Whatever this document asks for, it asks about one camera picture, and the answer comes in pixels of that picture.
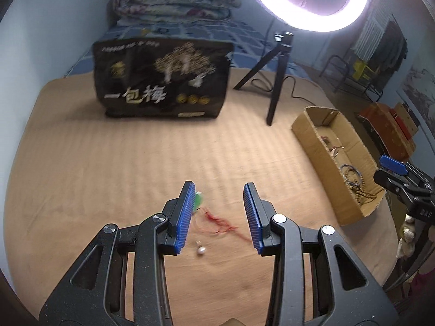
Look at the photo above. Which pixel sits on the beige pad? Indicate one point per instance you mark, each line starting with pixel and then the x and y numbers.
pixel 233 322

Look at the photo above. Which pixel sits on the black clothes rack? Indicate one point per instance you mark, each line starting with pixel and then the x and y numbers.
pixel 334 74

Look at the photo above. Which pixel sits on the small pearl bead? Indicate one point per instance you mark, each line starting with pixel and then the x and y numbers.
pixel 201 250

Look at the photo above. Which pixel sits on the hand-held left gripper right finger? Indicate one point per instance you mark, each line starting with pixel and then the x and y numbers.
pixel 253 217

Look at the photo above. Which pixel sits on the folded floral quilt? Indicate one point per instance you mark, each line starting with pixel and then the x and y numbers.
pixel 170 0

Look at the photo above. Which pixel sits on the black snack bag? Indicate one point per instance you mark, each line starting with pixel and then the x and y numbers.
pixel 153 81

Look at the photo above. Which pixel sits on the yellow box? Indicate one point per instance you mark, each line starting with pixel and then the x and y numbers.
pixel 361 71

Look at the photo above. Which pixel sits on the orange patterned box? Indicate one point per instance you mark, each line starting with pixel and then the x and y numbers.
pixel 387 129

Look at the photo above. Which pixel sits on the tan blanket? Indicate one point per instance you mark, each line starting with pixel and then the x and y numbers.
pixel 102 159

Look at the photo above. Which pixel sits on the white striped cloth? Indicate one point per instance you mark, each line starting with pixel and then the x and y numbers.
pixel 368 37

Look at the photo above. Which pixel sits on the wall poster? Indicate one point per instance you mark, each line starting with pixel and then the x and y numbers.
pixel 418 98

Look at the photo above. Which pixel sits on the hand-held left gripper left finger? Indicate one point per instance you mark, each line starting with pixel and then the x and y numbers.
pixel 185 217

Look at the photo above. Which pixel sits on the dark hanging clothes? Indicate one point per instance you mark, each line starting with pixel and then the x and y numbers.
pixel 390 54

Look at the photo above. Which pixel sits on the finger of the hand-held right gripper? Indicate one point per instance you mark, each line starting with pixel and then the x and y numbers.
pixel 385 178
pixel 392 164

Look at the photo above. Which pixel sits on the cardboard box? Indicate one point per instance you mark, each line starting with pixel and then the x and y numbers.
pixel 316 142

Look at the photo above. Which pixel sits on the blue checked bed sheet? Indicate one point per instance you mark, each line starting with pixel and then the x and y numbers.
pixel 238 37

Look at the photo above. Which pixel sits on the pale plush toy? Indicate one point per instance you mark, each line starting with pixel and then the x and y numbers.
pixel 406 237

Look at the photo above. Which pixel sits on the black tripod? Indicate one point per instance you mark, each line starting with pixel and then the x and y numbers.
pixel 277 74

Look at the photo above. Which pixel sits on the dark metal bangle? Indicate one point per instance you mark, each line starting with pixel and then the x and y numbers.
pixel 350 167

